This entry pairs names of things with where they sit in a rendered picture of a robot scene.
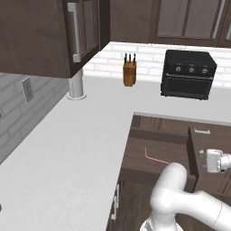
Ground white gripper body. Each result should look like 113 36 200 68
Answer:
206 149 224 173

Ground brown drawer front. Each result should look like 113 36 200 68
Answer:
187 124 231 206

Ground open brown wooden drawer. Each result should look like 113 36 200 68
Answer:
120 113 200 194

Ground pink straw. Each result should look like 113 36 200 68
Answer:
144 147 170 165

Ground black toaster oven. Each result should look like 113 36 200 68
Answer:
160 49 217 101

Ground brown base cupboard door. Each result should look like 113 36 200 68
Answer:
105 176 157 231

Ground wooden knife block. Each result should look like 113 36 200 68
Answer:
122 52 138 88

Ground dark brown cupboard door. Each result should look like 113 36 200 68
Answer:
62 0 102 69

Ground silver drawer handle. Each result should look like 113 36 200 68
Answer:
193 127 211 135

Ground silver base cupboard handle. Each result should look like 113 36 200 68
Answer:
110 183 121 221

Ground dark brown wall cupboard run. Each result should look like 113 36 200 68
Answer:
109 0 231 49

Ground long silver cupboard handle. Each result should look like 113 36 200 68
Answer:
67 2 82 64

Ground grey wall socket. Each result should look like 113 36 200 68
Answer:
21 77 35 104

